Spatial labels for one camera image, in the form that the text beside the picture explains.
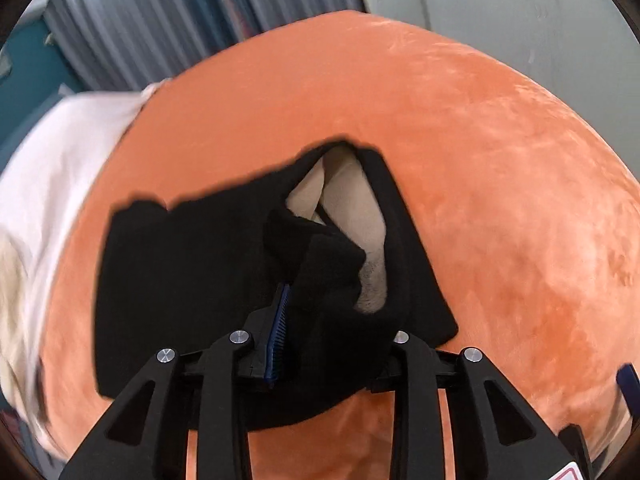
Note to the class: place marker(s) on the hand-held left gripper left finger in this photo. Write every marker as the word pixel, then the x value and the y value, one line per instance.
pixel 280 332

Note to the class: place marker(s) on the orange plush blanket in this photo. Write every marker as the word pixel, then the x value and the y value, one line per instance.
pixel 500 185

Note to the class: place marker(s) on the blue padded headboard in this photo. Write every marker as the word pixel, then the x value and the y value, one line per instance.
pixel 35 75

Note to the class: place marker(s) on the white bed sheet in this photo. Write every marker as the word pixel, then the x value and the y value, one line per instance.
pixel 65 160

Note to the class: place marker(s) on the cream quilted blanket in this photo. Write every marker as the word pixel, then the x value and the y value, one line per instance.
pixel 10 285

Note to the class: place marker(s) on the black pants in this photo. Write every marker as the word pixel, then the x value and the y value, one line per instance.
pixel 190 270

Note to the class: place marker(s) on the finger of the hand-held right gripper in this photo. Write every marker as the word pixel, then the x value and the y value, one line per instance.
pixel 628 381

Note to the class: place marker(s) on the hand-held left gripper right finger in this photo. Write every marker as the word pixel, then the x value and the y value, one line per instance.
pixel 415 385

